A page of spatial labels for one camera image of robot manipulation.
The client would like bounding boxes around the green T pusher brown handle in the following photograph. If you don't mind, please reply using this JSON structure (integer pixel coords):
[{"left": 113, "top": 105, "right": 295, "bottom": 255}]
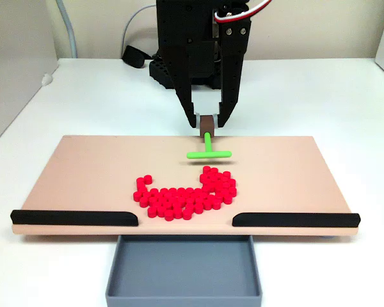
[{"left": 186, "top": 114, "right": 233, "bottom": 161}]

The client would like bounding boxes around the grey open container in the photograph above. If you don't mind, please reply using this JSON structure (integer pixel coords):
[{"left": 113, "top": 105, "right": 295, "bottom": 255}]
[{"left": 105, "top": 234, "right": 263, "bottom": 307}]

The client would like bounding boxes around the black table clamp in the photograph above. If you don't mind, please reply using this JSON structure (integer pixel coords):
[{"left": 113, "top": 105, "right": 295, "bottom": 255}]
[{"left": 121, "top": 45, "right": 148, "bottom": 69}]

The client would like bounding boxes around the red granule pile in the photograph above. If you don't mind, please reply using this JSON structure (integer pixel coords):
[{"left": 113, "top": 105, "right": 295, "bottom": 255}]
[{"left": 132, "top": 165, "right": 237, "bottom": 222}]

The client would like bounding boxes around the peach flat board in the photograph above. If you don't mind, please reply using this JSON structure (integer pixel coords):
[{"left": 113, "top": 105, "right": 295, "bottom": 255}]
[{"left": 12, "top": 135, "right": 361, "bottom": 239}]

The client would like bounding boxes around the red white black servo wire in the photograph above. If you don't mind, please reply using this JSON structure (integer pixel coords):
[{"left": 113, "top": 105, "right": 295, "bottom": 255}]
[{"left": 213, "top": 0, "right": 273, "bottom": 24}]

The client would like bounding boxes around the thin white cable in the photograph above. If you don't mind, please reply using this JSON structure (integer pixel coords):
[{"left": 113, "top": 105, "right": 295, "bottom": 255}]
[{"left": 120, "top": 3, "right": 157, "bottom": 59}]

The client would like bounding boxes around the thick white cable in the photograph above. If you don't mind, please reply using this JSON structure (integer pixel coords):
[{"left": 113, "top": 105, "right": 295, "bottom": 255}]
[{"left": 56, "top": 0, "right": 79, "bottom": 59}]

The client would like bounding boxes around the black board edge rail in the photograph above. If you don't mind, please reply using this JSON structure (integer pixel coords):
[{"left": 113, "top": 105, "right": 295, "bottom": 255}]
[
  {"left": 232, "top": 212, "right": 362, "bottom": 229},
  {"left": 10, "top": 209, "right": 140, "bottom": 228}
]

